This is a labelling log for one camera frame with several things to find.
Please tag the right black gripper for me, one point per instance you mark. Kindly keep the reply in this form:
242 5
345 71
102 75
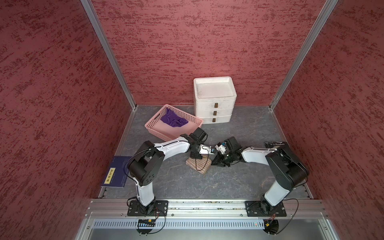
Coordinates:
218 158

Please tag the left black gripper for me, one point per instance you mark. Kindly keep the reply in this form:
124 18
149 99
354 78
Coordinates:
195 155

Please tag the striped beige dishcloth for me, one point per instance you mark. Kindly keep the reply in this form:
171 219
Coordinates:
199 165

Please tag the purple dishcloth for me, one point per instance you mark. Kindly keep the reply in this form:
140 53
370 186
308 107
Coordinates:
172 119

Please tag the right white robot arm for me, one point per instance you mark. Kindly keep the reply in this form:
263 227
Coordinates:
287 168

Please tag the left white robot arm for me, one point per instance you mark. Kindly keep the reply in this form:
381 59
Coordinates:
145 164

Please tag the pink plastic basket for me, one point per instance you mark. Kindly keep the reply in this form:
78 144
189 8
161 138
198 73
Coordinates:
165 132

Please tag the black moon book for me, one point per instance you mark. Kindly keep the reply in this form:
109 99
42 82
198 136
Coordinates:
276 145

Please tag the white three-drawer organizer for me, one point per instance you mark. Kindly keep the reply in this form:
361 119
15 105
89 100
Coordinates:
214 99

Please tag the dark blue book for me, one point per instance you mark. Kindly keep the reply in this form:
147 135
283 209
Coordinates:
117 173

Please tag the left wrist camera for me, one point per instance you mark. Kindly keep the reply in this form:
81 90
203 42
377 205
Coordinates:
207 150

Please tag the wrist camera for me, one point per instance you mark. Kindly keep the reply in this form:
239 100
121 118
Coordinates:
222 148
207 150

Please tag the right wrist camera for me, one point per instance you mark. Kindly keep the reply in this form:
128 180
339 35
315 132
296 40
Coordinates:
222 148

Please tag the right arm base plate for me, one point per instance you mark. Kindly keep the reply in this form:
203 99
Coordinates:
255 210

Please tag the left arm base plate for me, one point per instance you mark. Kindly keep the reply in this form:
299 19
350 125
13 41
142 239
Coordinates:
157 208

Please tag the left aluminium corner post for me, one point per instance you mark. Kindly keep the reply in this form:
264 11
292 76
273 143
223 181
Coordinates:
96 24

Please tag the aluminium corner post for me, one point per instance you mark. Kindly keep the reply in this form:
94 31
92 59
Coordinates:
96 24
305 48

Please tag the right aluminium corner post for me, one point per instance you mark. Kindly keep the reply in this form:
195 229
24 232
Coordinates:
305 48

